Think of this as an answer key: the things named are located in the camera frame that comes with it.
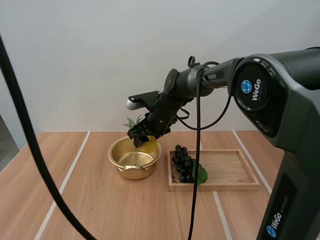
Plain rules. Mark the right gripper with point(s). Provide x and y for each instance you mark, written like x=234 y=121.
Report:
x=161 y=116

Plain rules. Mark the yellow toy pineapple green crown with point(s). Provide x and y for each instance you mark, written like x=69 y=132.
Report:
x=150 y=146

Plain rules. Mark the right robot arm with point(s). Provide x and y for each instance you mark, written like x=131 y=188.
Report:
x=287 y=100

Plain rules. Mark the bunch of dark toy grapes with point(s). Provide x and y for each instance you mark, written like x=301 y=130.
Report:
x=183 y=162

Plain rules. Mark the shallow wooden tray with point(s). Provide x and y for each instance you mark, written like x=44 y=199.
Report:
x=225 y=167

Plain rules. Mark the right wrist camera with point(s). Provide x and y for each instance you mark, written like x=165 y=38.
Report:
x=145 y=98

